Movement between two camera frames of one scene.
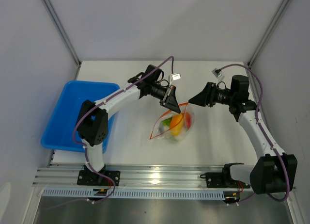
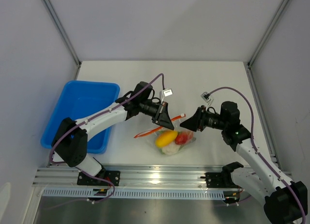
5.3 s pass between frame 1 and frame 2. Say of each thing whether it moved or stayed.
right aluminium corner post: stayed
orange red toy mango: moved
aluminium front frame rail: stayed
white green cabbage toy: moved
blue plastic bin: stayed
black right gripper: moved
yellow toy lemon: moved
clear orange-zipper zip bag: moved
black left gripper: moved
